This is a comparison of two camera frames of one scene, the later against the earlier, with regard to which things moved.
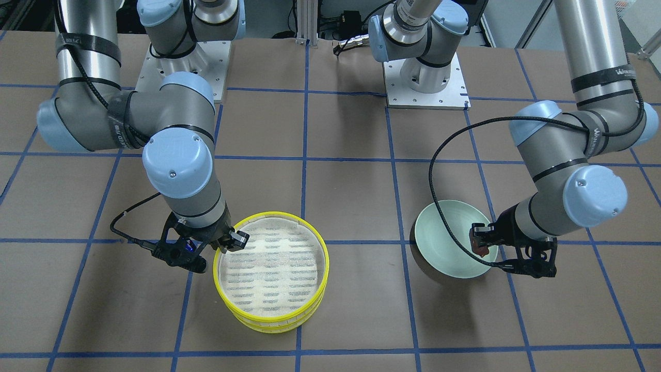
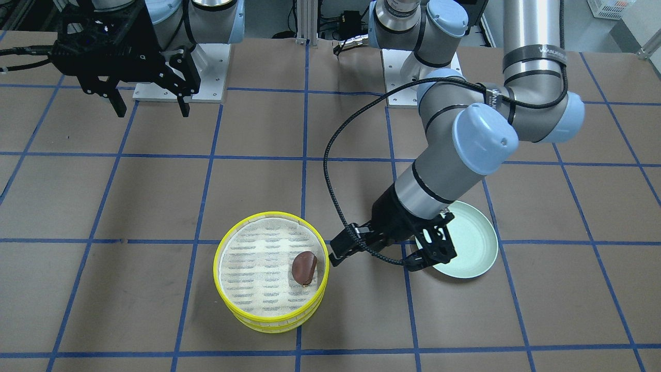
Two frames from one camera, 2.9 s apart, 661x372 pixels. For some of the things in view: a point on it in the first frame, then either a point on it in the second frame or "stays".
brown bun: [481, 251] → [303, 264]
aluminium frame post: [307, 22] stays
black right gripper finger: [238, 240] → [183, 92]
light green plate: [436, 245] stays
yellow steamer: [276, 282] stays
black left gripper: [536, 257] → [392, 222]
